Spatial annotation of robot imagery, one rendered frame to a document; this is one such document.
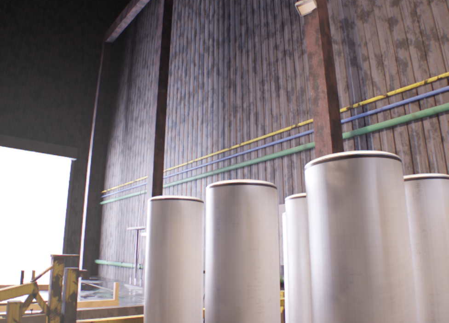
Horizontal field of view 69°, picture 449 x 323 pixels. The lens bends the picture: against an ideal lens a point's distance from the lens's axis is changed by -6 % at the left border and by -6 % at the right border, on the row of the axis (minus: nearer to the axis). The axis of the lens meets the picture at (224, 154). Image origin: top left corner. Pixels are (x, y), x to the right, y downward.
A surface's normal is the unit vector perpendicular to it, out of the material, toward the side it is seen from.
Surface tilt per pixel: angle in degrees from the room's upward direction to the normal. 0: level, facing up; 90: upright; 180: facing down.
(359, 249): 90
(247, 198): 90
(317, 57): 90
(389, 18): 90
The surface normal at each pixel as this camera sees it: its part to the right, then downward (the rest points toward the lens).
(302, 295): -0.73, -0.18
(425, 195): -0.33, -0.26
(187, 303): 0.57, -0.22
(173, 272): 0.13, -0.26
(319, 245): -0.90, -0.11
